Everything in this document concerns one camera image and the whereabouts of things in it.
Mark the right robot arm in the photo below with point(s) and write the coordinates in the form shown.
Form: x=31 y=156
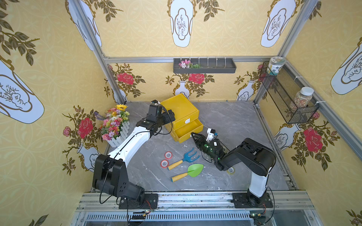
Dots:
x=257 y=157

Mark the red tape roll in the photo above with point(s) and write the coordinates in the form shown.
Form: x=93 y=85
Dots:
x=164 y=164
x=168 y=155

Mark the red tape roll upper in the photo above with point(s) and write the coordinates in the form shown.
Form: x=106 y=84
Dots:
x=168 y=155

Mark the pink artificial flowers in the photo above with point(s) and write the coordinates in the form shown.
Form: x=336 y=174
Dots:
x=188 y=64

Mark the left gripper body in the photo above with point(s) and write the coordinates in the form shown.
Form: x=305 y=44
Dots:
x=168 y=116

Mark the aluminium rail frame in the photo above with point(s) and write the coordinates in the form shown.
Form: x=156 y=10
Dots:
x=290 y=208

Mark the white lid snack jar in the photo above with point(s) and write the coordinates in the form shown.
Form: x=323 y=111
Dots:
x=302 y=98

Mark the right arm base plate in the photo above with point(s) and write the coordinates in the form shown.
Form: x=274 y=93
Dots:
x=248 y=200

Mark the blue toy garden fork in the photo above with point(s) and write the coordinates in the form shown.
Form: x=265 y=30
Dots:
x=189 y=157

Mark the green toy garden shovel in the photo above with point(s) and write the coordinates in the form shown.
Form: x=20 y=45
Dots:
x=193 y=171

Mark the black wire basket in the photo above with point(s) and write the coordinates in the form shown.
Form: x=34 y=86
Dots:
x=283 y=89

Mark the yellow drawer cabinet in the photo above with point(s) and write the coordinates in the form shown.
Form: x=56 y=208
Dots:
x=186 y=118

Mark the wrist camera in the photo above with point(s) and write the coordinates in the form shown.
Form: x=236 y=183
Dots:
x=211 y=134
x=155 y=103

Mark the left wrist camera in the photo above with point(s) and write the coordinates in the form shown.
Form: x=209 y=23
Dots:
x=155 y=103

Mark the grey wall shelf tray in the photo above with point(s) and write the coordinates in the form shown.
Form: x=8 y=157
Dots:
x=209 y=65

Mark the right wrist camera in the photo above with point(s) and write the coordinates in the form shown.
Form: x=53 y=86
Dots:
x=211 y=134

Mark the red tape roll lower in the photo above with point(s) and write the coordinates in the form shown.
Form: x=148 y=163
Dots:
x=164 y=164

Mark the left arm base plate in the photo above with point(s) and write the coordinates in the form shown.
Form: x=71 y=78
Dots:
x=147 y=201

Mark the flower basket white fence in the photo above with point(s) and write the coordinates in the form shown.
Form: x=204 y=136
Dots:
x=115 y=125

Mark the jar with patterned lid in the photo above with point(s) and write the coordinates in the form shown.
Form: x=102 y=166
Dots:
x=275 y=65

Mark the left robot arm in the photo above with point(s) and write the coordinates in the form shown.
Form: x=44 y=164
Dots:
x=110 y=171

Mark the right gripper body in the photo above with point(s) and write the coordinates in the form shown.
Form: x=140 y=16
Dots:
x=202 y=142

